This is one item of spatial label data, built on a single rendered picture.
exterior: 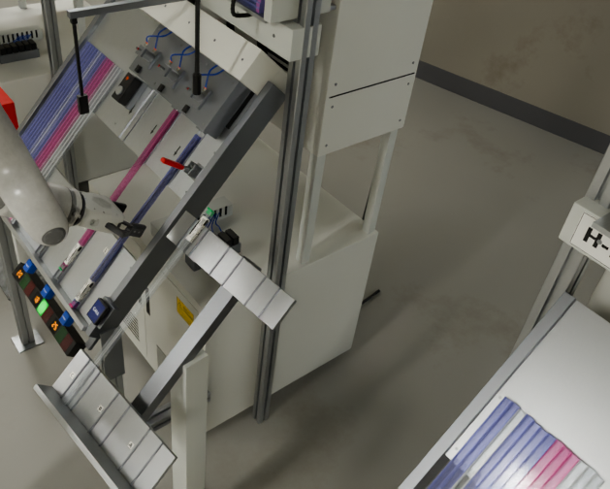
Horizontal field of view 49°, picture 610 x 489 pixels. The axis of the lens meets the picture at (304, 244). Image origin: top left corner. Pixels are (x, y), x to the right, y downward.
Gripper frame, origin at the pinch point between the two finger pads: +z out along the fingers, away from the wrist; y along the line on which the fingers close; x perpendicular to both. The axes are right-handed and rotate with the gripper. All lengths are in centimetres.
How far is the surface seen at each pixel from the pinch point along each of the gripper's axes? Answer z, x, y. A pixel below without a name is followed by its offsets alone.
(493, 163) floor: 254, -55, 50
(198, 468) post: 25, 46, -37
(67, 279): -1.4, 23.1, 8.1
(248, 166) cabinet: 71, -10, 41
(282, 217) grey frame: 31.2, -15.6, -13.9
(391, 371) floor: 125, 29, -23
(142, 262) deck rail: 0.4, 5.2, -9.8
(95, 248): 0.3, 12.4, 6.4
